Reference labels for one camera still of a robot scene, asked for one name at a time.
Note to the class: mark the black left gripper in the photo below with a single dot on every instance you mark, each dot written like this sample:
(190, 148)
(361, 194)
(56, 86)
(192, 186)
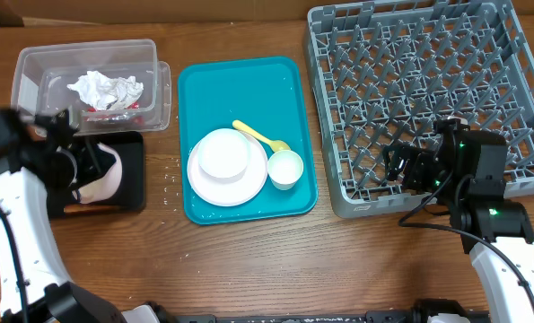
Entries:
(98, 164)

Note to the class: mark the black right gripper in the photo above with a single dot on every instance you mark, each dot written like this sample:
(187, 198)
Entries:
(417, 163)

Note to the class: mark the pink bowl with rice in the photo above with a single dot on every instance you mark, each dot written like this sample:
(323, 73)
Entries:
(105, 187)

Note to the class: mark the red snack wrapper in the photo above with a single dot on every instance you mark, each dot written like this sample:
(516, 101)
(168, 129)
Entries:
(94, 115)

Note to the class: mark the white napkin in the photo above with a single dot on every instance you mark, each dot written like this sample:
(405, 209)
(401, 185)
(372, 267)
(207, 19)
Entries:
(103, 93)

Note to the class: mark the white bowl with brown food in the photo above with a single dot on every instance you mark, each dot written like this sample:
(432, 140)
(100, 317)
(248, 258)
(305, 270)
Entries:
(223, 153)

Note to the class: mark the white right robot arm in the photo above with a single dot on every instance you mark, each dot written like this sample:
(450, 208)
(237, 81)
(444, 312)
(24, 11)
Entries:
(465, 174)

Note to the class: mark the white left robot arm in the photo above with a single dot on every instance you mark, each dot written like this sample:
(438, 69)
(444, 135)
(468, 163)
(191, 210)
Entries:
(38, 180)

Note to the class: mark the black tray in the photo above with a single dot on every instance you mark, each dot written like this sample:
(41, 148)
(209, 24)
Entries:
(131, 194)

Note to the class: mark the grey dish rack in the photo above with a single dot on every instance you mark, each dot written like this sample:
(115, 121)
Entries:
(382, 72)

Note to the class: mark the clear plastic bin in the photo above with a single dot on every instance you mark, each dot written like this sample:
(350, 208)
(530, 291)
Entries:
(42, 74)

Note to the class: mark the white mint cup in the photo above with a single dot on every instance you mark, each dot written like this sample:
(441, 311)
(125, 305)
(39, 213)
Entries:
(284, 168)

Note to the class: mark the yellow plastic spoon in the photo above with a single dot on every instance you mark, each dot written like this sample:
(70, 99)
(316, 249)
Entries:
(275, 145)

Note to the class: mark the teal plastic tray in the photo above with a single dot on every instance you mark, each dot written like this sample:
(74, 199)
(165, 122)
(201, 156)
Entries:
(266, 94)

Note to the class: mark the large white plate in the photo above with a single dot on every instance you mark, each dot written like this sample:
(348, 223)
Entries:
(234, 191)

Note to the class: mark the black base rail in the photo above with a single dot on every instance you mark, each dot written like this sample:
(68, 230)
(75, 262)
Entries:
(423, 311)

